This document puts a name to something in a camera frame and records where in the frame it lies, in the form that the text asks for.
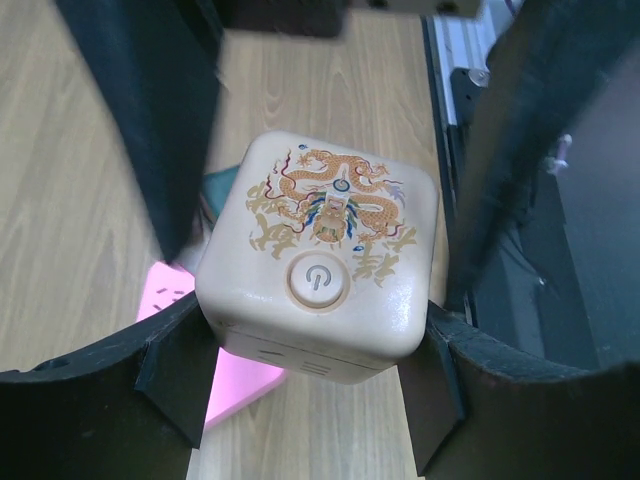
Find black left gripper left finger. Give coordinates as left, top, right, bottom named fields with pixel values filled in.
left=1, top=293, right=219, bottom=479

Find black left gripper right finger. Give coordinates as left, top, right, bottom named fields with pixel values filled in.
left=398, top=304, right=639, bottom=479

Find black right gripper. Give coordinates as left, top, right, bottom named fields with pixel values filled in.
left=219, top=0, right=484, bottom=39

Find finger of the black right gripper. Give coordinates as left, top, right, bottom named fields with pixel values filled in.
left=445, top=1, right=639, bottom=310
left=56, top=0, right=223, bottom=263

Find beige cube socket adapter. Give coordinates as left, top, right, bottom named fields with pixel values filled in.
left=195, top=131, right=439, bottom=384

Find small pink plug adapter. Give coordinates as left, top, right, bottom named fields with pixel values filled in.
left=177, top=193, right=217, bottom=275

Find pink triangular power strip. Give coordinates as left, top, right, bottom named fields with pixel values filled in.
left=136, top=262, right=287, bottom=428

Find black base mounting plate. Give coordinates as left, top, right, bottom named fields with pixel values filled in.
left=422, top=19, right=600, bottom=370

